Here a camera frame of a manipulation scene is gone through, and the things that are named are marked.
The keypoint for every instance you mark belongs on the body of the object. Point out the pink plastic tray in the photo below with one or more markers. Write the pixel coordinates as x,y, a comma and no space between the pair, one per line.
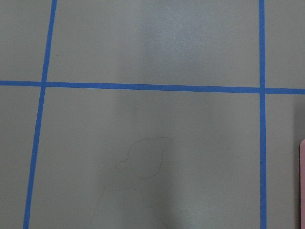
302,184

